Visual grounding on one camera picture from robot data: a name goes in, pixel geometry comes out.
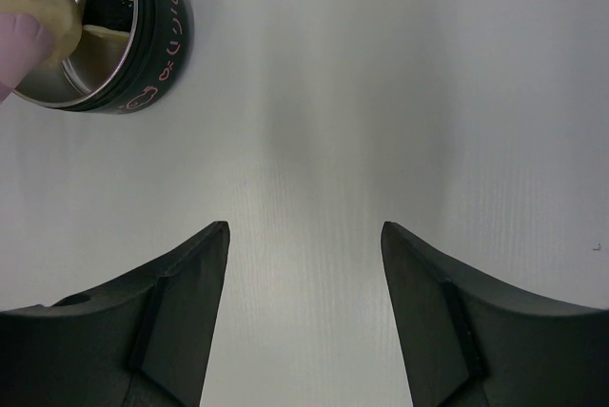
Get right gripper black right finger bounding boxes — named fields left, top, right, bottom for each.
left=381, top=222, right=608, bottom=406

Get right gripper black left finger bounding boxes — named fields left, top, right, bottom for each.
left=1, top=222, right=230, bottom=406

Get steel tongs with pink tips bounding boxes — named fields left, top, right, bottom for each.
left=1, top=12, right=54, bottom=102

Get green sushi roll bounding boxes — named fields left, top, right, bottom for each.
left=82, top=0, right=134, bottom=40

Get round cream rice cake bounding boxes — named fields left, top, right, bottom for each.
left=1, top=0, right=82, bottom=66

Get round steel lunch box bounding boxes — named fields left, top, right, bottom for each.
left=15, top=0, right=192, bottom=114

